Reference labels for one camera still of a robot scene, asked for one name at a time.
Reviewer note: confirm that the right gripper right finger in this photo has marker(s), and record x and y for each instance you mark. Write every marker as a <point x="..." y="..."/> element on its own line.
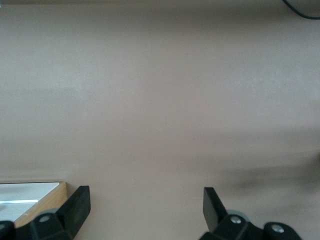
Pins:
<point x="215" y="217"/>

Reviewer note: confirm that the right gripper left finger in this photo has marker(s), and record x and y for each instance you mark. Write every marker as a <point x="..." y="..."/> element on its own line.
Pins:
<point x="72" y="215"/>

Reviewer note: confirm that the wooden drawer cabinet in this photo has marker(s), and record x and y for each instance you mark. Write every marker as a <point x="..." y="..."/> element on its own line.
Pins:
<point x="53" y="197"/>

